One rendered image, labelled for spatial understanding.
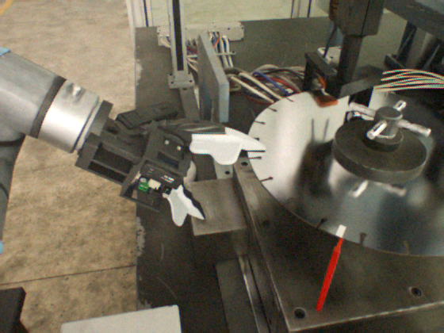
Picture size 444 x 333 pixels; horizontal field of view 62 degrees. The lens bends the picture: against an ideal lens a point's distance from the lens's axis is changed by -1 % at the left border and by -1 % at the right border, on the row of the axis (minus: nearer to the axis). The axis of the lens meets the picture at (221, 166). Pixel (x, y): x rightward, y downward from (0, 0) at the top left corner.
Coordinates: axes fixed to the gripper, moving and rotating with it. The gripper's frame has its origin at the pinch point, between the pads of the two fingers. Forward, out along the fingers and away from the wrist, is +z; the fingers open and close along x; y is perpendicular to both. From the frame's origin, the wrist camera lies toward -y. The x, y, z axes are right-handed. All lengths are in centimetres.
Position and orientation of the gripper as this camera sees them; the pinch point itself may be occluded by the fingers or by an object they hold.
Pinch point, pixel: (233, 182)
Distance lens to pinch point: 51.2
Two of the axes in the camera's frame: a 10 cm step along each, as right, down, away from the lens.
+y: -0.1, 6.4, -7.7
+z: 8.5, 4.1, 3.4
